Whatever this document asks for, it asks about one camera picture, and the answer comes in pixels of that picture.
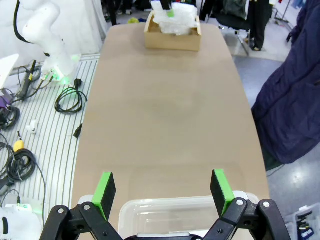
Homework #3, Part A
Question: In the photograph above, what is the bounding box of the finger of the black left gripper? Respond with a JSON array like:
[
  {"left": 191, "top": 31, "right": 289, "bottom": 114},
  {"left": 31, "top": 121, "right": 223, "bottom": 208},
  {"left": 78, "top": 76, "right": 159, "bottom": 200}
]
[{"left": 159, "top": 0, "right": 175, "bottom": 18}]

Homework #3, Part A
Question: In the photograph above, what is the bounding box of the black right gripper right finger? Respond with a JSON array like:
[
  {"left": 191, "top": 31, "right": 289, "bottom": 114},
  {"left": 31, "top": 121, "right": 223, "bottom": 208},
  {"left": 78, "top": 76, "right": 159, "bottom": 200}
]
[{"left": 204, "top": 169, "right": 292, "bottom": 240}]

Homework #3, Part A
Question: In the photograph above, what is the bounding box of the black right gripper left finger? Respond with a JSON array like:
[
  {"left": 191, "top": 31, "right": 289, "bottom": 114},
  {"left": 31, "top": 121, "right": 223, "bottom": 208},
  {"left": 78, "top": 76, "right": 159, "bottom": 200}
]
[{"left": 42, "top": 171, "right": 123, "bottom": 240}]

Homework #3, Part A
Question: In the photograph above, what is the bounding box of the open brown cardboard box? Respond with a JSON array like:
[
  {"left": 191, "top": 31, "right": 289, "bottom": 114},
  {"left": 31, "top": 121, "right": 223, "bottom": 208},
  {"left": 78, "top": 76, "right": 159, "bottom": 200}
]
[{"left": 143, "top": 11, "right": 202, "bottom": 52}]

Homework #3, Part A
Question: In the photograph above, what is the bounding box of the clear plastic container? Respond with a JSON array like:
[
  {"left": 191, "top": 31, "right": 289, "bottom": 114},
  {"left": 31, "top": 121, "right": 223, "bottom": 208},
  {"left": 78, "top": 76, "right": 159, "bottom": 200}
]
[{"left": 118, "top": 195, "right": 261, "bottom": 237}]

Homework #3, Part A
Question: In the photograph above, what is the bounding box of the grey ribbed metal platform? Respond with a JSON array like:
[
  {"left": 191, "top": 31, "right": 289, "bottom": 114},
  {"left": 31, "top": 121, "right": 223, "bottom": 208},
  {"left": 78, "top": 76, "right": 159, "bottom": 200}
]
[{"left": 0, "top": 58, "right": 100, "bottom": 240}]

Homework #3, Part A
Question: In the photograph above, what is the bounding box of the black office chair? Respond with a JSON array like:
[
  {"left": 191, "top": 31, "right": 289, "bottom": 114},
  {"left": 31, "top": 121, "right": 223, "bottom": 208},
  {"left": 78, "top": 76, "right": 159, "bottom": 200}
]
[{"left": 214, "top": 0, "right": 251, "bottom": 56}]

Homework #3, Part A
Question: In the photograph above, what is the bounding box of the black plug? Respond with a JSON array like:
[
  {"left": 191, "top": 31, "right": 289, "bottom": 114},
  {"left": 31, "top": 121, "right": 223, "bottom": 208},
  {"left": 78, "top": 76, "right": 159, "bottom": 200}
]
[{"left": 73, "top": 123, "right": 84, "bottom": 139}]

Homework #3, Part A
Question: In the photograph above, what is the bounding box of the clear tool organiser box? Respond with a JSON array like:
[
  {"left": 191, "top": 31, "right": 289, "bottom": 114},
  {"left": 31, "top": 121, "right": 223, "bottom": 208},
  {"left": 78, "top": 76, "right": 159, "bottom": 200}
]
[{"left": 284, "top": 205, "right": 320, "bottom": 240}]

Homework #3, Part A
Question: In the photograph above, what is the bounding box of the person in black trousers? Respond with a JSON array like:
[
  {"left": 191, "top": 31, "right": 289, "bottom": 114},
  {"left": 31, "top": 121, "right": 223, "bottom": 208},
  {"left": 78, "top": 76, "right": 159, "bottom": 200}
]
[{"left": 249, "top": 0, "right": 273, "bottom": 52}]

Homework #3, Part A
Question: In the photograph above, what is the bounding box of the navy blue jacket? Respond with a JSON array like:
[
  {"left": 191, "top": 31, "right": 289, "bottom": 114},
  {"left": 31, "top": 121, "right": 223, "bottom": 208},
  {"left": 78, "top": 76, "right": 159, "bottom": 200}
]
[{"left": 251, "top": 0, "right": 320, "bottom": 172}]

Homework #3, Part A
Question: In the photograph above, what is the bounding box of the black rolling rack base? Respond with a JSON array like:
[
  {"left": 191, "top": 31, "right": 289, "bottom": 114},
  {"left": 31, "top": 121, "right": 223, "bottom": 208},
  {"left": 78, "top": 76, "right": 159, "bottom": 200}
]
[{"left": 271, "top": 6, "right": 301, "bottom": 43}]

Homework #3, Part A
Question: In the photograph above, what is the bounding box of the white flat panel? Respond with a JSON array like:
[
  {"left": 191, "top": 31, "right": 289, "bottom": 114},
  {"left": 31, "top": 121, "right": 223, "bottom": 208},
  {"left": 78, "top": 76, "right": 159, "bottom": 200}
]
[{"left": 0, "top": 53, "right": 20, "bottom": 89}]

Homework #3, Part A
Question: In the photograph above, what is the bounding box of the black cable bundle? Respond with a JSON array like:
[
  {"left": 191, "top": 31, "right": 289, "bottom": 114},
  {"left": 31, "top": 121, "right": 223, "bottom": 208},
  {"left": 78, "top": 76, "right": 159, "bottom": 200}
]
[{"left": 0, "top": 133, "right": 38, "bottom": 182}]

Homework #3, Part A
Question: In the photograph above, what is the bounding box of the yellow handled tool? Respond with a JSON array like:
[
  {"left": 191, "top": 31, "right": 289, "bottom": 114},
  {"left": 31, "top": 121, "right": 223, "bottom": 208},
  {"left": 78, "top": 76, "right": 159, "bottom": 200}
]
[{"left": 13, "top": 131, "right": 25, "bottom": 153}]

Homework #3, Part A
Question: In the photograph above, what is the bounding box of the black coiled power cable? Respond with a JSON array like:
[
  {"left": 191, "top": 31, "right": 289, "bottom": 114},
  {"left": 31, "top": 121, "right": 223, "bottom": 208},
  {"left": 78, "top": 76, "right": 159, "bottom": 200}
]
[{"left": 54, "top": 78, "right": 89, "bottom": 115}]

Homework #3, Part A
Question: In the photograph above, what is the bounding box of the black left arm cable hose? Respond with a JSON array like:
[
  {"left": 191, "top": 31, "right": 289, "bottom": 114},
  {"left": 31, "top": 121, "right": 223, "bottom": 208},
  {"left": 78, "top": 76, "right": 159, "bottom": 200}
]
[{"left": 13, "top": 0, "right": 34, "bottom": 44}]

